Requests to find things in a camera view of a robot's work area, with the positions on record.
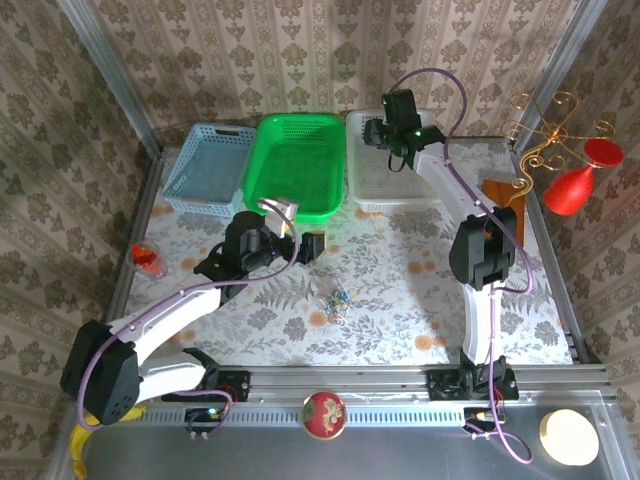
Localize green plastic basket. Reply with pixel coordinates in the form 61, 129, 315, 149
242, 113, 347, 225

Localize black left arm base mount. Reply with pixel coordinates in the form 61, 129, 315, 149
160, 369, 251, 404

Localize thin blue cable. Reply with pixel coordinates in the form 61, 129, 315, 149
324, 289, 351, 316

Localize red vase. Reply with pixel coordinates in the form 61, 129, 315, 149
543, 138, 625, 217

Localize thin white cable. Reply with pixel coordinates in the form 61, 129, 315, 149
317, 282, 351, 326

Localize yellow banana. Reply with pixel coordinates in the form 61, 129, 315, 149
68, 404, 147, 480

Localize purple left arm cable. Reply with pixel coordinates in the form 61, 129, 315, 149
74, 198, 301, 436

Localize clear cup with red contents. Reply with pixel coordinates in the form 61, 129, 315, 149
128, 240, 167, 280

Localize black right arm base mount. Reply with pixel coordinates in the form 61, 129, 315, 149
426, 367, 520, 401

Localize brown wooden block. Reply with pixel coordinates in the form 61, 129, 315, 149
480, 178, 527, 246

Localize slotted metal cable duct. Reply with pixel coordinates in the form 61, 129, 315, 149
139, 404, 469, 427

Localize white plastic basket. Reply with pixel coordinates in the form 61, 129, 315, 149
345, 108, 444, 212

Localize small black connector box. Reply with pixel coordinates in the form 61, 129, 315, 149
183, 407, 226, 441
462, 405, 506, 441

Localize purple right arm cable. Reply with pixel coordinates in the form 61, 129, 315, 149
397, 67, 535, 465

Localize blue plastic basket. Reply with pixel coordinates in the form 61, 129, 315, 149
162, 122, 259, 219

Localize red embroidered ball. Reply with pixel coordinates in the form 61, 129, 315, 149
301, 390, 348, 441

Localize aluminium frame post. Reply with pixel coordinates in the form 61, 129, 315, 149
57, 0, 164, 156
512, 0, 609, 151

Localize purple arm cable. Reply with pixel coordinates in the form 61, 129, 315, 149
397, 67, 535, 465
74, 198, 301, 436

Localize round white disc lamp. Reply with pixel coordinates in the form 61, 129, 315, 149
538, 408, 600, 467

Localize thin yellow cable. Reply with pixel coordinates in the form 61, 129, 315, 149
332, 294, 359, 326

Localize gold wire ornament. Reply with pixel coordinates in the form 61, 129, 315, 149
499, 91, 617, 217

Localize aluminium front rail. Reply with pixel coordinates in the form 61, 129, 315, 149
69, 363, 614, 406

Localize floral tablecloth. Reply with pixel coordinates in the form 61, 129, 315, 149
110, 142, 574, 366

